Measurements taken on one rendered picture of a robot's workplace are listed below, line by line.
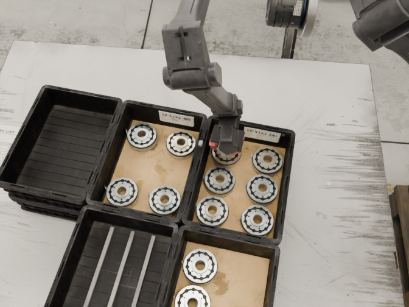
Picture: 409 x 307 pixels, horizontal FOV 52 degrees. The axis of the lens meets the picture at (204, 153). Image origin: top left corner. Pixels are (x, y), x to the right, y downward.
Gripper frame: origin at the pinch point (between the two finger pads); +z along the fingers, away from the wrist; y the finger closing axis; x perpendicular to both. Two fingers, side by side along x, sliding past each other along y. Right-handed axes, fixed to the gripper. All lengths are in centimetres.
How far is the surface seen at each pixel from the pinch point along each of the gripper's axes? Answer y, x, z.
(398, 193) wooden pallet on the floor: 88, 41, 69
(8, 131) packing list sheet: -86, -3, 20
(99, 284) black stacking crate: -26, -51, 7
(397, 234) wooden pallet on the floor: 93, 24, 81
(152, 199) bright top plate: -18.7, -22.9, 2.5
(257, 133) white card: 9.4, 7.8, -3.1
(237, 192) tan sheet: 7.4, -12.4, 4.3
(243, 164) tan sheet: 7.0, -1.4, 3.9
